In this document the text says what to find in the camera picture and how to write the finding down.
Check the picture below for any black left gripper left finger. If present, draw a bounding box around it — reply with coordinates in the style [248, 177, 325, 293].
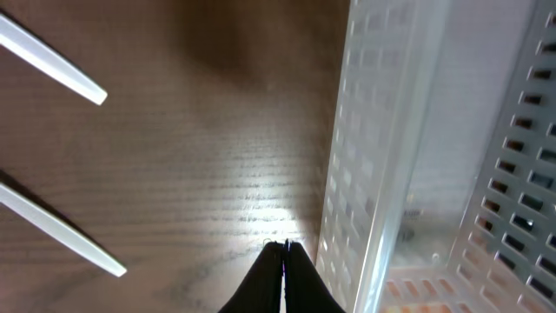
[219, 242, 284, 313]

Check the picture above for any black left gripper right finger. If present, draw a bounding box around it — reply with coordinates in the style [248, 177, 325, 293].
[284, 241, 344, 313]

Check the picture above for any clear perforated plastic basket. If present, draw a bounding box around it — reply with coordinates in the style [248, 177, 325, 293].
[316, 0, 555, 312]

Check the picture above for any white plastic utensil handle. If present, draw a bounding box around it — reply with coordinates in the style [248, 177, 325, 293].
[1, 183, 127, 277]
[1, 14, 108, 106]

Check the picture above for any white plastic utensil handle lower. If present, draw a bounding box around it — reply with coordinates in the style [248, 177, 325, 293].
[1, 183, 127, 277]

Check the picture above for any white plastic utensil handle upper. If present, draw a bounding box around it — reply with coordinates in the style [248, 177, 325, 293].
[1, 14, 108, 106]

